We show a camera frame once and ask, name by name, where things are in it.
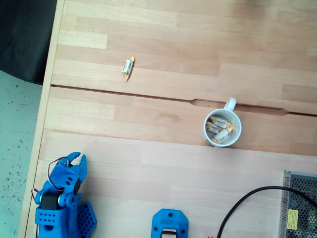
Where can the white and yellow sweet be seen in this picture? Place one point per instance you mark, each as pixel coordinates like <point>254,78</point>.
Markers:
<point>221,136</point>
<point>127,67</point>
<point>221,121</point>
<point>213,127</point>

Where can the white ceramic mug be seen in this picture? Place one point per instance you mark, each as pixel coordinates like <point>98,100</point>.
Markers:
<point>223,124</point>

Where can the dark fabric cushion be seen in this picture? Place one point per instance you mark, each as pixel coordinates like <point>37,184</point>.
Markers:
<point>23,37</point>

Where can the yellow warning label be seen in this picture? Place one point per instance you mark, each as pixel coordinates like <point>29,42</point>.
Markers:
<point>292,219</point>

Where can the perforated metal power supply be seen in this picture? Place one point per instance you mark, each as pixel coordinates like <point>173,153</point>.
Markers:
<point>304,196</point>

